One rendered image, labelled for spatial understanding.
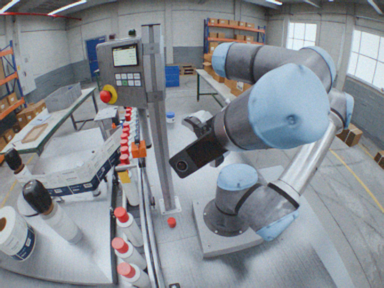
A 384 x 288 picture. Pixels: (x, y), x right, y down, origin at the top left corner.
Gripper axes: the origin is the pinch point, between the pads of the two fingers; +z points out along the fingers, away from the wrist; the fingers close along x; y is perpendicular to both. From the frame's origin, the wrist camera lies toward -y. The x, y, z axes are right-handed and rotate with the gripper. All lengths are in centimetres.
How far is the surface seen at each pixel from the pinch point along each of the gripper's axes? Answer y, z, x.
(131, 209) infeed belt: -31.9, 23.5, -8.6
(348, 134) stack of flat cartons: 317, 124, -177
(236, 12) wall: 623, 447, 366
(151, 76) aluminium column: -1.4, -7.4, 19.8
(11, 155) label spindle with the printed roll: -69, 16, 42
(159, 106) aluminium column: -2.7, -2.4, 13.5
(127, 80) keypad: -6.4, -4.6, 23.3
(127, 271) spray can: -30.6, -13.4, -12.9
